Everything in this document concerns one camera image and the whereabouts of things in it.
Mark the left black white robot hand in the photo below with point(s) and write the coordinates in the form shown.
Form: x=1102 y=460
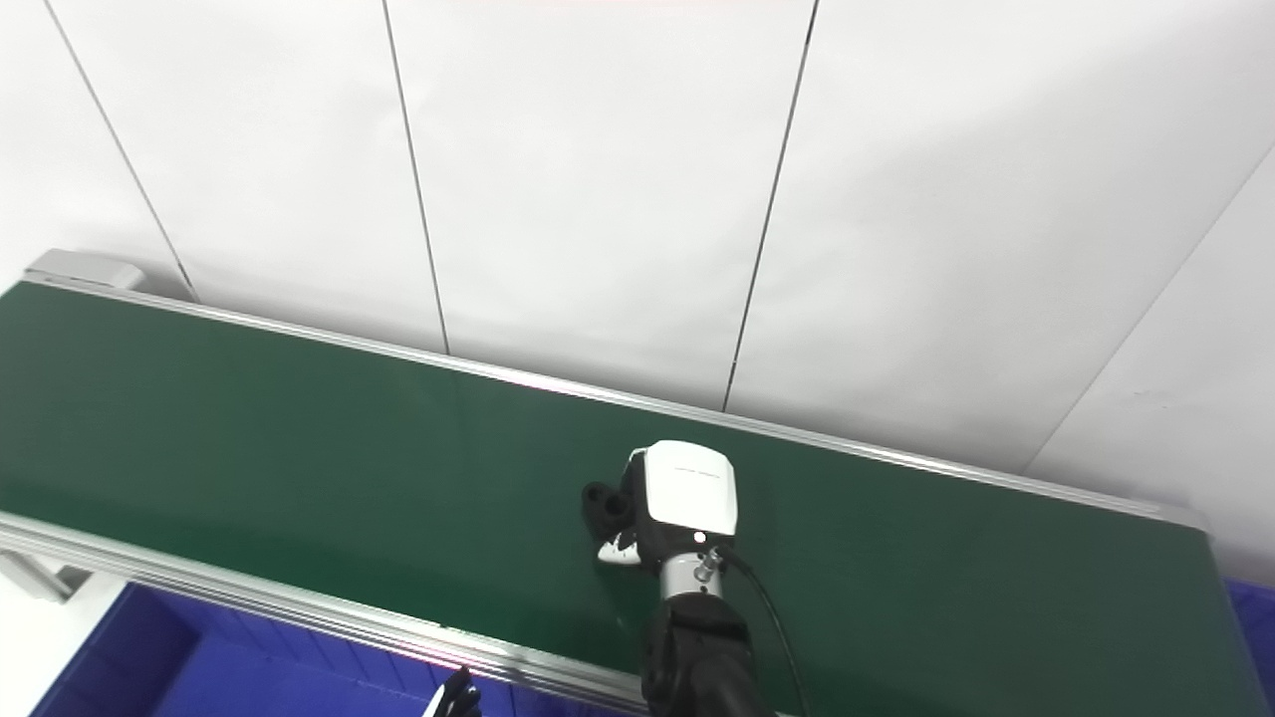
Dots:
x=458 y=702

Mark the large blue bin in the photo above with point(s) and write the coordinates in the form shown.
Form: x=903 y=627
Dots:
x=1255 y=657

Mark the green conveyor belt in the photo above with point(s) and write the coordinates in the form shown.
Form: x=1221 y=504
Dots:
x=249 y=596
x=299 y=448

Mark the blue bin with white part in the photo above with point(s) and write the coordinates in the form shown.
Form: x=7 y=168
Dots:
x=249 y=672

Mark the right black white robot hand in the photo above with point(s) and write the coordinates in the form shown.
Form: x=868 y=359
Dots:
x=687 y=488

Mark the black flange part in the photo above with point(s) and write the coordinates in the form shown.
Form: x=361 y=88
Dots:
x=605 y=503

